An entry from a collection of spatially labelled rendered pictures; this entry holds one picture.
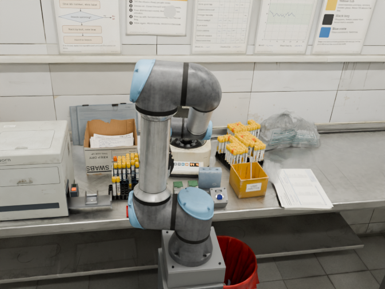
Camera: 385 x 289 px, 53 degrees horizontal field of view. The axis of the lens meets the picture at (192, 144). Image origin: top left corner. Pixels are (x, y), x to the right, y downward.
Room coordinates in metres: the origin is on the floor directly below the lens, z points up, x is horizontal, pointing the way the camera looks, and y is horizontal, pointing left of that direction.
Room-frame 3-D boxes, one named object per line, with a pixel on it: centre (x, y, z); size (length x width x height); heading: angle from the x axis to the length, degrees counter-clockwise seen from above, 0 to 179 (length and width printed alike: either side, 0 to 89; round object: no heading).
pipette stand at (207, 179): (1.44, -0.09, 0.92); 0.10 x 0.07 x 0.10; 94
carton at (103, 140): (1.65, 0.40, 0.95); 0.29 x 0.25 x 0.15; 12
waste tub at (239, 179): (1.45, -0.26, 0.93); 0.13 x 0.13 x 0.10; 16
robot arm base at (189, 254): (0.97, -0.02, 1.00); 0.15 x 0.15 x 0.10
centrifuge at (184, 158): (1.66, 0.03, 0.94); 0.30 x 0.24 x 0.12; 3
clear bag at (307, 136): (1.95, -0.63, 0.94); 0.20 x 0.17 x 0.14; 85
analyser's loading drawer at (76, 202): (1.25, 0.42, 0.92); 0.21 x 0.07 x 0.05; 102
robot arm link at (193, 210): (0.97, -0.01, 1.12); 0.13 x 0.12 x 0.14; 92
